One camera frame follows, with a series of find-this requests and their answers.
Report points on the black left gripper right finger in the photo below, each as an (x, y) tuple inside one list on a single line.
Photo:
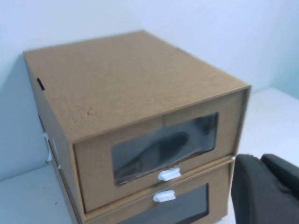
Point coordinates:
[(282, 172)]

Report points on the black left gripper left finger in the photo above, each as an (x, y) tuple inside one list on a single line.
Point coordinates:
[(254, 193)]

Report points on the cardboard drawer with scuffed window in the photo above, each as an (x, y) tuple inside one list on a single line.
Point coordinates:
[(93, 168)]

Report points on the brown cardboard shoe box shell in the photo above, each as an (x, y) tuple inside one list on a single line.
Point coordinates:
[(130, 81)]

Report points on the cardboard drawer with clean window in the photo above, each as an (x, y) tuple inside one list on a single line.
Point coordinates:
[(130, 207)]

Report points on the lower cardboard drawer with window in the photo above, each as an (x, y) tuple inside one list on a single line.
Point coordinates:
[(70, 193)]

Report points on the white plastic connector clip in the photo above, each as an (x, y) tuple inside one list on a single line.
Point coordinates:
[(47, 149)]

